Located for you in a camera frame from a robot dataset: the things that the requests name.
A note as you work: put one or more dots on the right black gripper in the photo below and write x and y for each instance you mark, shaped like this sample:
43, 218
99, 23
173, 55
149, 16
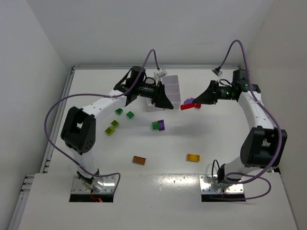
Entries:
213, 92

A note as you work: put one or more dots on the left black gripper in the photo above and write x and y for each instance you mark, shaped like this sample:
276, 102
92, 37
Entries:
158, 94

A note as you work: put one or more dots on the lavender curved lego brick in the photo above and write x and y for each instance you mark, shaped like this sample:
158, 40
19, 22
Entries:
188, 101

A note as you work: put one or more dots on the long red lego brick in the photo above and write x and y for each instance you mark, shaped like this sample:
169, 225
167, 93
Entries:
190, 105

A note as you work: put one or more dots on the dark green lego brick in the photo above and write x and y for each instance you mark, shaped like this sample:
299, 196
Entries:
119, 111
130, 114

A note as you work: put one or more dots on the lime green lego brick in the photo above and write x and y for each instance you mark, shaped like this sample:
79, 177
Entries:
115, 123

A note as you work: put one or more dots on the yellow lego brick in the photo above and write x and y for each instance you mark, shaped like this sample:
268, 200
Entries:
193, 157

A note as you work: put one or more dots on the brown lego plate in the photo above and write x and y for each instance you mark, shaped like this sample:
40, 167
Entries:
139, 160

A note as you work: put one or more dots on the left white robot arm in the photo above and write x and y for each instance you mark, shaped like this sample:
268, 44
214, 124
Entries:
79, 129

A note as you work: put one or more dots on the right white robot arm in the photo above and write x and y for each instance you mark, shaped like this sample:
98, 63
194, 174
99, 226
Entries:
265, 142

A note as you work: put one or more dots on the left white compartment tray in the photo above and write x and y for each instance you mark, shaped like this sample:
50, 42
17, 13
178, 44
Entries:
151, 107

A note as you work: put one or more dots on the white compartment tray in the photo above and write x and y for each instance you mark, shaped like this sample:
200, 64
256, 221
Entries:
172, 89
151, 107

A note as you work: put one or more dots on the right white compartment tray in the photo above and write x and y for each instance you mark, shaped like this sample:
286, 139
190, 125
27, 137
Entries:
172, 89

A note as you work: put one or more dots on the purple lego plate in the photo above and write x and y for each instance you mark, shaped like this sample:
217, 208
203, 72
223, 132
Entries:
161, 125

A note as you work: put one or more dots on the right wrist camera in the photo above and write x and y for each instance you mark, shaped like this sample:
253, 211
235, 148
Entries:
217, 71

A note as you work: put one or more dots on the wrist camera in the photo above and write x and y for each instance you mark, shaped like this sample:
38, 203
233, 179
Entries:
158, 74
217, 71

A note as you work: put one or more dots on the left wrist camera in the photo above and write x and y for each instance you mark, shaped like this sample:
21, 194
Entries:
158, 74

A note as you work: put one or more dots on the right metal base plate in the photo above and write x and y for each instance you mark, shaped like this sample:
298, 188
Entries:
210, 186

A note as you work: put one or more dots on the metal base plate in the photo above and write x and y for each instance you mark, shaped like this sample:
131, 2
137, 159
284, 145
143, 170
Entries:
210, 186
100, 186

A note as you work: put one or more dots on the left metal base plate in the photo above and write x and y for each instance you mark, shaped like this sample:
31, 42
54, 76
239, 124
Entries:
100, 186

